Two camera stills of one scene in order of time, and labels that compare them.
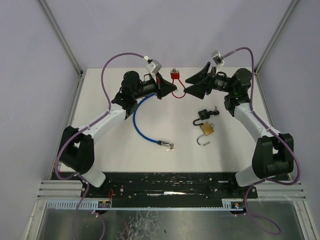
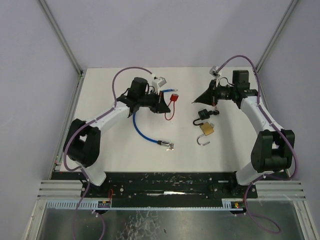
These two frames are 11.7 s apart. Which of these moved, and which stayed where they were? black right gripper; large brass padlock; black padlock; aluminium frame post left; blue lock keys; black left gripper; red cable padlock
Moved: red cable padlock; black right gripper; black left gripper
Stayed: black padlock; large brass padlock; blue lock keys; aluminium frame post left
